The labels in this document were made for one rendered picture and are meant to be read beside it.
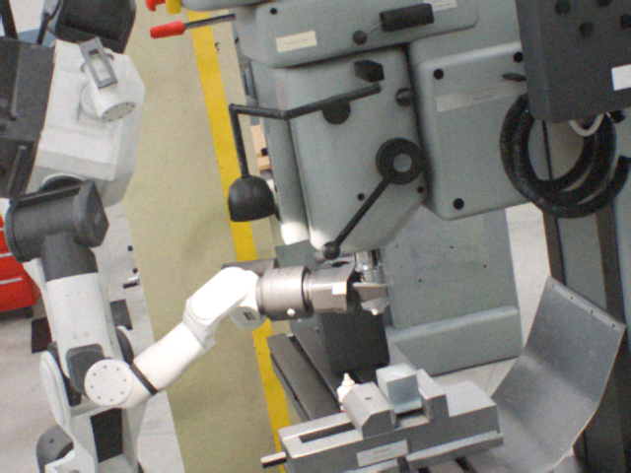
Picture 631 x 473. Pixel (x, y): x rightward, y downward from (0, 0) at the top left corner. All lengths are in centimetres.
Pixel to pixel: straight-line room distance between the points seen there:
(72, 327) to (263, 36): 59
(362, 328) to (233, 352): 147
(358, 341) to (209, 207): 139
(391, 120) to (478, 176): 16
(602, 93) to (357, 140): 40
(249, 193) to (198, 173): 185
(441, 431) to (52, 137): 82
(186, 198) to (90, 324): 169
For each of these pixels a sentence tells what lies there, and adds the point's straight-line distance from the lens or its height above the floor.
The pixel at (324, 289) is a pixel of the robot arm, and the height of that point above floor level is 125.
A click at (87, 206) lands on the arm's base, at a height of 144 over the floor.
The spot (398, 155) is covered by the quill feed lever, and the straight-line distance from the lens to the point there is 186.
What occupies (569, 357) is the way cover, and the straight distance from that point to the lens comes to 218.
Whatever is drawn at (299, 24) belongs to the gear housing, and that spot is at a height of 169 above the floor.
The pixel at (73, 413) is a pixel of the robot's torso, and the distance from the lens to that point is 262.
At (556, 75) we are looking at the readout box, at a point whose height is 158.
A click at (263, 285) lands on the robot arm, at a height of 126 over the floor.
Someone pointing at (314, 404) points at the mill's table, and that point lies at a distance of 232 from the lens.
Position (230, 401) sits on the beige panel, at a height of 40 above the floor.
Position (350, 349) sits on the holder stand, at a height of 100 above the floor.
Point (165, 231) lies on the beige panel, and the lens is 373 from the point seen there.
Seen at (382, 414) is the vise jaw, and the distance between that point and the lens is 198.
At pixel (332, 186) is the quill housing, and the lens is 189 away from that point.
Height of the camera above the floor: 187
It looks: 15 degrees down
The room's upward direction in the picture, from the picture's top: 10 degrees counter-clockwise
